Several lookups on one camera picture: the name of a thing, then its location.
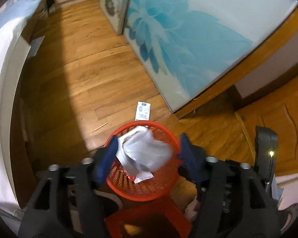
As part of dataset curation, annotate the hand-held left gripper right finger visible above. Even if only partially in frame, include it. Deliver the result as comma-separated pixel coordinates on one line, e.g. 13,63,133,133
176,133,281,238

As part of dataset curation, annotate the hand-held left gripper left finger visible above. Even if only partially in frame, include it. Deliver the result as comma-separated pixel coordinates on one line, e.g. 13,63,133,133
18,135,120,238

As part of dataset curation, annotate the white plastic bag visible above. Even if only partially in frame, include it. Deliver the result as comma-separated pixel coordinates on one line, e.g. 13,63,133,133
115,126,173,173

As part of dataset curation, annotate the red plastic basket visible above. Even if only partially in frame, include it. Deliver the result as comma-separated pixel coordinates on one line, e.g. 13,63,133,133
104,121,183,202

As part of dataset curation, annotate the wooden door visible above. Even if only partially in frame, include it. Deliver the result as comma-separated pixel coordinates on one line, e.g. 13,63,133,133
235,79,298,176

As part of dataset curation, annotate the white box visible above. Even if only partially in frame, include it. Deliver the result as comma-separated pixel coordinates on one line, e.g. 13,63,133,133
134,102,151,122

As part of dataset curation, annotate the red plastic stool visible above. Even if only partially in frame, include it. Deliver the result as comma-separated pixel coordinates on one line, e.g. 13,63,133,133
105,198,193,238

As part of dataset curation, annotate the wooden wardrobe frame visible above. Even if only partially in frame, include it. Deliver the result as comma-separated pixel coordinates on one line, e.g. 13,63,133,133
174,5,298,119

